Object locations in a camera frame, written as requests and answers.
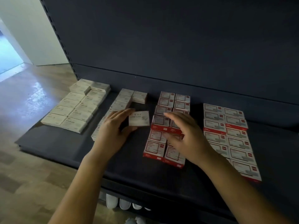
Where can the person's left hand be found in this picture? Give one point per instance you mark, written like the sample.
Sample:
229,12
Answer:
110,137

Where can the person's right hand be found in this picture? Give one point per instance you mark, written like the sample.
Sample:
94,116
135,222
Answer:
194,144

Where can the small red white box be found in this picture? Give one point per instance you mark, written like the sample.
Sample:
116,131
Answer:
156,135
243,154
174,157
154,149
180,111
182,97
160,121
213,107
163,110
233,111
167,95
230,161
220,148
214,115
237,133
236,121
181,105
214,125
239,142
246,170
165,102
174,129
216,136

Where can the dark metal shelf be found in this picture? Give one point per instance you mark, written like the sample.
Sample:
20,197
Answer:
187,39

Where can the person's right forearm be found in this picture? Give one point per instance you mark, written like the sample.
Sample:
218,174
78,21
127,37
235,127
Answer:
243,193

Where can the person's left forearm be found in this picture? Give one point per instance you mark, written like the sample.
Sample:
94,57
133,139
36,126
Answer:
74,189

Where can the person's grey shoe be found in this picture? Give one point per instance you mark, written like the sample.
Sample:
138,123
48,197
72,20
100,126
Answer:
130,221
140,220

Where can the grey slipper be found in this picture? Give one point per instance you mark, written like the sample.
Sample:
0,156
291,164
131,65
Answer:
124,203
111,200

